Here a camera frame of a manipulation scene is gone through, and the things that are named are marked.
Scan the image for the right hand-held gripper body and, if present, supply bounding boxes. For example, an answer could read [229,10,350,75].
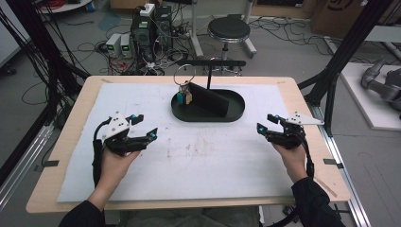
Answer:
[268,112,325,150]

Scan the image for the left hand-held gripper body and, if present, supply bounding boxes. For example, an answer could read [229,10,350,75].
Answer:
[101,111,149,158]

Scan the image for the black oval tray key stand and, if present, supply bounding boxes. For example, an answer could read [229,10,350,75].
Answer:
[170,59,247,123]

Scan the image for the key ring with colourful tags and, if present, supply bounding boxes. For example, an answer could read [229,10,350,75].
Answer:
[173,63,197,106]

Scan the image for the black wallet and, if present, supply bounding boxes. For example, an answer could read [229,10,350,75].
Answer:
[187,82,231,118]

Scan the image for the person's right hand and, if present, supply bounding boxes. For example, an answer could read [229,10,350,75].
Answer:
[272,142,308,184]

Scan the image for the person's left hand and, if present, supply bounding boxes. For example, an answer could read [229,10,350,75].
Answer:
[88,149,141,207]

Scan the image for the black tape strip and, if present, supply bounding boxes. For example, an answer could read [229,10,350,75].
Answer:
[33,160,61,173]
[323,158,344,169]

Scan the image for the white table mat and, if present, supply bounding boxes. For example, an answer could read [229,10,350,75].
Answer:
[56,82,302,202]

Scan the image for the white power supply unit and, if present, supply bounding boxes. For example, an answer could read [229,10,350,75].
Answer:
[120,33,133,59]
[105,32,122,59]

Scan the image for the white table leg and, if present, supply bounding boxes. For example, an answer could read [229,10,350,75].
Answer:
[188,0,205,59]
[240,0,258,60]

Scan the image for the white platform board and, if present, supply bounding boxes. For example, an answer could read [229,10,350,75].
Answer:
[340,61,401,131]

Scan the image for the black computer tower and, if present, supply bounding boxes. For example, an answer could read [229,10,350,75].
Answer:
[131,12,156,62]
[154,5,174,50]

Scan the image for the black round stool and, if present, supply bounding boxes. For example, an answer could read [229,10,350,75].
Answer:
[206,13,252,78]

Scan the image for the white power adapter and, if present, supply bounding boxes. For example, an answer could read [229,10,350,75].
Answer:
[139,3,156,17]

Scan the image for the brown cardboard box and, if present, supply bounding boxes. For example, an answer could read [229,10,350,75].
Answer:
[310,0,401,41]

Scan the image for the white round table top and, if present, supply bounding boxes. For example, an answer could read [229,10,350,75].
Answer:
[37,0,94,14]

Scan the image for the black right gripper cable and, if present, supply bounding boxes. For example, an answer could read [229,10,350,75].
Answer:
[299,131,316,179]

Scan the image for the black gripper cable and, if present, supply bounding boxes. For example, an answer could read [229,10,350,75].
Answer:
[299,131,316,179]
[92,117,113,190]

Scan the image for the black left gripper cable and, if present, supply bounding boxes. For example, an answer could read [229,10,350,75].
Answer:
[92,117,113,190]

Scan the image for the tangle of floor cables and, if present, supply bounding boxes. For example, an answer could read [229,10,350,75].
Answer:
[75,31,197,77]

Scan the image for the aluminium rail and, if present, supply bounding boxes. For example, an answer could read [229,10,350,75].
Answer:
[0,122,55,209]
[306,103,373,227]

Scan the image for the loose black floor cables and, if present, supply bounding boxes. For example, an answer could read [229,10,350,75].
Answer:
[249,17,335,57]

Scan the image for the black metal frame post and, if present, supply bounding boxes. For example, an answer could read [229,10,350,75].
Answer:
[297,0,401,133]

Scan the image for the black cable bundle on frame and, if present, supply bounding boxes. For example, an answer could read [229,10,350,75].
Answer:
[0,0,91,127]

